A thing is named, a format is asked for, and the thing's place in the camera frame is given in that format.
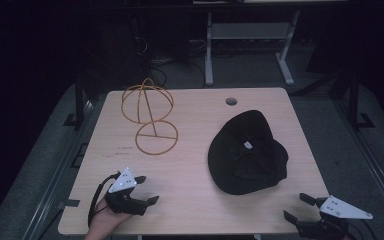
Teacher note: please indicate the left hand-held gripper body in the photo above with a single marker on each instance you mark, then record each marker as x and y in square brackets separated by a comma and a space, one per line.
[124, 195]

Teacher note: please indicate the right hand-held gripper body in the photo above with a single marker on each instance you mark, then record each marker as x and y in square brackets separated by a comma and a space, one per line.
[333, 218]

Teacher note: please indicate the black hat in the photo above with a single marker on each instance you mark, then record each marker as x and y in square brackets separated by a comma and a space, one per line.
[246, 153]

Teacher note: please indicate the person's left hand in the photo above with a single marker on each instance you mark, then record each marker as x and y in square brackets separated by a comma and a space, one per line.
[105, 220]

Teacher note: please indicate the black metal stand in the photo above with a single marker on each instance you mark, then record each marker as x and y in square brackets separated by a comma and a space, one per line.
[355, 100]
[79, 100]

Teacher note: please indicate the grey metal table frame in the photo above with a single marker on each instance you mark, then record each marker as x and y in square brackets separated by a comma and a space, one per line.
[246, 40]

